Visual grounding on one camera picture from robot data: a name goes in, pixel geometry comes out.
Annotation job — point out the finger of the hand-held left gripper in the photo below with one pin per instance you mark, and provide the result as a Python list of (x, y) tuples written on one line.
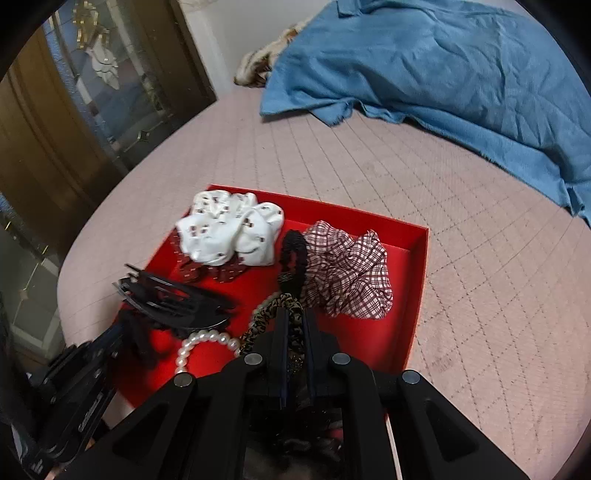
[(111, 337)]

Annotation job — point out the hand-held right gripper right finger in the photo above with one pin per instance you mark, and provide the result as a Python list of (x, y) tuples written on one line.
[(310, 355)]

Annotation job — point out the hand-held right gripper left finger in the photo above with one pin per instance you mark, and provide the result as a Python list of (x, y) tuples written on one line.
[(280, 350)]

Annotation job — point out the red cardboard box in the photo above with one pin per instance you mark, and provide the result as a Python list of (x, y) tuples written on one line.
[(369, 323)]

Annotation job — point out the black ruffled scrunchie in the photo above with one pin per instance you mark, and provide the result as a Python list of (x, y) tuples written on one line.
[(295, 258)]

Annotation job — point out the white cherry print scrunchie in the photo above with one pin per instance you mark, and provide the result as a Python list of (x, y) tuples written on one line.
[(217, 230)]

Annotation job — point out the black hair claw clip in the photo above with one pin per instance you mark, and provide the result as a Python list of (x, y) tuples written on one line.
[(184, 304)]

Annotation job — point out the dark mesh scrunchie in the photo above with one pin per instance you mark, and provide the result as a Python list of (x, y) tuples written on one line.
[(295, 443)]

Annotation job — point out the red polka dot scrunchie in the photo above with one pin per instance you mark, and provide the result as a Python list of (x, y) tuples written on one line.
[(231, 273)]

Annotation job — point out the red plaid scrunchie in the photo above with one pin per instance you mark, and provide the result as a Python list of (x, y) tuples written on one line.
[(351, 272)]

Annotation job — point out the wooden glass wardrobe door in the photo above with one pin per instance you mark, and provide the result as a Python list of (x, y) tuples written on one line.
[(46, 161)]

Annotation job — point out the pink quilted mattress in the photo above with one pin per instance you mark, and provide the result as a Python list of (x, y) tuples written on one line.
[(485, 277)]

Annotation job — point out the blue cloth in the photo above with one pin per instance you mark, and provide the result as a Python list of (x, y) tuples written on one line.
[(438, 69)]

